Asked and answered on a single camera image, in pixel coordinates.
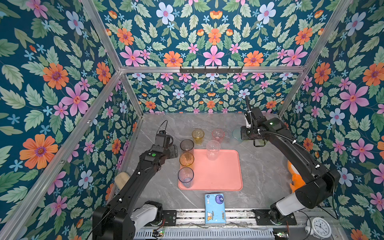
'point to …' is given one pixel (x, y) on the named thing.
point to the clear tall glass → (213, 150)
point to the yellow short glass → (198, 135)
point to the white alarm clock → (320, 227)
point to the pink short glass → (218, 134)
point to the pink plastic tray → (224, 174)
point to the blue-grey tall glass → (186, 176)
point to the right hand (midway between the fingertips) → (244, 132)
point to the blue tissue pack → (215, 209)
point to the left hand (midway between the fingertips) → (172, 146)
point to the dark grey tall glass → (187, 145)
